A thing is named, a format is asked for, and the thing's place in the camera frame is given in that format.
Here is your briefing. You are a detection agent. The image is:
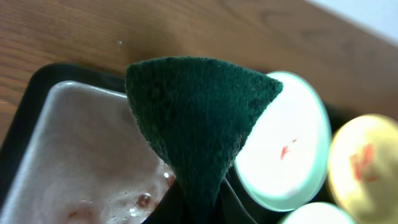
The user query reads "round black serving tray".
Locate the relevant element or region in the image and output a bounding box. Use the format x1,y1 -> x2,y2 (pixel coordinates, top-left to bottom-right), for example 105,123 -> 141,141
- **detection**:
226,104 -> 358,224

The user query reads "pale green cleaned plate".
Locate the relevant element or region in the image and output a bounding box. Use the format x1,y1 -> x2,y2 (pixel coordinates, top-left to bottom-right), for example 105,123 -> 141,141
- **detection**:
278,202 -> 356,224

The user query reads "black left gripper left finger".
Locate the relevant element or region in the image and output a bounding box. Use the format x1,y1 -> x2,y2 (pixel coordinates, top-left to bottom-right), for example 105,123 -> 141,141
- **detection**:
143,180 -> 190,224

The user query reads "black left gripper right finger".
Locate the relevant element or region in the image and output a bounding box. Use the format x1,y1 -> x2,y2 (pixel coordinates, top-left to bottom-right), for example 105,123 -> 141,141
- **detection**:
215,178 -> 257,224

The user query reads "metal tray of soapy water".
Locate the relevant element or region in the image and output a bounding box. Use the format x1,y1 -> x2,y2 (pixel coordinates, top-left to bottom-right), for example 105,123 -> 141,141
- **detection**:
1,63 -> 175,224

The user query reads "yellow plate with ketchup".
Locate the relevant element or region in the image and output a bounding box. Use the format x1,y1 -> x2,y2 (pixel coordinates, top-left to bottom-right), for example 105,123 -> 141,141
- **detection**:
328,114 -> 397,224

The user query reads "mint green plate with ketchup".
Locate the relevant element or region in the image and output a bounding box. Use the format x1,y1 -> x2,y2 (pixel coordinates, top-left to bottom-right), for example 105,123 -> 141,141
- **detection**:
234,72 -> 331,212

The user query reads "green and yellow scrub sponge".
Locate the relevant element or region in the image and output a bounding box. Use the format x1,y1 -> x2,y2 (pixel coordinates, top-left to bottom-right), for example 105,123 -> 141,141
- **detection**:
125,57 -> 283,223

